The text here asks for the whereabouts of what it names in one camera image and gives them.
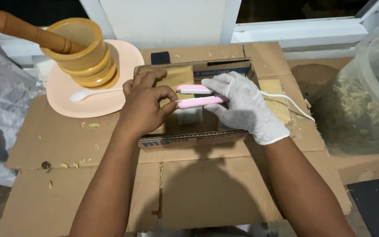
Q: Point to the person's left hand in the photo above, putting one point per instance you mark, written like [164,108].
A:
[141,105]

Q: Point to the person's right hand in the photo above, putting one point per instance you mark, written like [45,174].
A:
[245,105]

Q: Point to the pink mini heat sealer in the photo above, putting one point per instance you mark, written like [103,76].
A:
[197,97]

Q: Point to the white glove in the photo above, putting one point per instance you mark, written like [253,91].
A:
[247,107]

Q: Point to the black foam block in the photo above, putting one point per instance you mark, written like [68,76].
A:
[160,58]

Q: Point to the small open cardboard box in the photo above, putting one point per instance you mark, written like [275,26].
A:
[192,105]

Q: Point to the white plastic spoon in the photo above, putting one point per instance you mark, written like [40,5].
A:
[90,93]

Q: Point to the peach plastic plate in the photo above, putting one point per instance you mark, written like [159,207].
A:
[90,82]

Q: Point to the wooden mortar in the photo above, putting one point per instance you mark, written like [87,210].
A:
[84,54]

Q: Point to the flattened cardboard sheet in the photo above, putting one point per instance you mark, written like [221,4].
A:
[183,171]

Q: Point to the clear plastic container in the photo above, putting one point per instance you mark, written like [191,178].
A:
[360,98]

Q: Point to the wooden pestle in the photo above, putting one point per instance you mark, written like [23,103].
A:
[28,31]

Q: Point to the grey plastic sheet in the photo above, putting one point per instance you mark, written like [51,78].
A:
[2,108]

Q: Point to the white window frame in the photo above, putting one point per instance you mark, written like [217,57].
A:
[242,29]

